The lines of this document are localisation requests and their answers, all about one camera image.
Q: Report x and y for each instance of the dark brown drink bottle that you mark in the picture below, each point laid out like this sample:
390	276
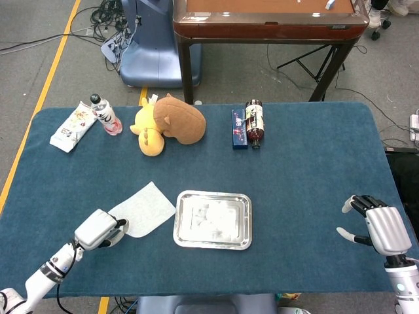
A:
254	122

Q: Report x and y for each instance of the silver metal tray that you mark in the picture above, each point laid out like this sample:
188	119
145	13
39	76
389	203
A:
212	219

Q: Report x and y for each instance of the clear bottle pink label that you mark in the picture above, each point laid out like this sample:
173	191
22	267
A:
106	116

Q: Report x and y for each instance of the white snack bag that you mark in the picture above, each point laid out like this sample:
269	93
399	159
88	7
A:
72	129

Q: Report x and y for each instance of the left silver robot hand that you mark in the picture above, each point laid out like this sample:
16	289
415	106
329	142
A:
95	230

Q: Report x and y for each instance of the black tripod stand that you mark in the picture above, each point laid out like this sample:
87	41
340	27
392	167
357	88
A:
307	63

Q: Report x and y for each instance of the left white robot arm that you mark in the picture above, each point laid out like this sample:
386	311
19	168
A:
39	284

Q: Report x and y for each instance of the dark blue rectangular box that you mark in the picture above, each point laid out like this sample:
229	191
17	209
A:
239	132

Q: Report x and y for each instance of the yellow plush toy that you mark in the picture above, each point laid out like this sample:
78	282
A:
150	140

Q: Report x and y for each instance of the white power strip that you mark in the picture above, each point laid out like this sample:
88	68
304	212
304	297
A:
415	126

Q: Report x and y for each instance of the brown mahjong table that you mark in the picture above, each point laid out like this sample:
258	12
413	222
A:
268	29

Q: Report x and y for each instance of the blue machine base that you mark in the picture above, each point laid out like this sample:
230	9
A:
154	49

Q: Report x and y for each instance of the blue felt table cover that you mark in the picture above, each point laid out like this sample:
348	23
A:
294	170

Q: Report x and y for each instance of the black office chair caster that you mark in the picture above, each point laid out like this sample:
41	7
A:
376	35

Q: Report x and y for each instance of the brown capybara plush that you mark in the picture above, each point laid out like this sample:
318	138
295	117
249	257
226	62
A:
183	122

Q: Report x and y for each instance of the grey-blue robot torso base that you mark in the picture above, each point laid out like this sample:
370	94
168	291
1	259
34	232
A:
206	304

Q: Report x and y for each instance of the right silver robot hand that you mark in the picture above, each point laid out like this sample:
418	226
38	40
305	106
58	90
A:
388	230

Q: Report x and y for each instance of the black bag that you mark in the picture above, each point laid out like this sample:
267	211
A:
406	176

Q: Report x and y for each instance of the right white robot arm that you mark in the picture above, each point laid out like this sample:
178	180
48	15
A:
404	284

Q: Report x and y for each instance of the white paper sheet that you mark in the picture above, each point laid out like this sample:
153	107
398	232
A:
147	209

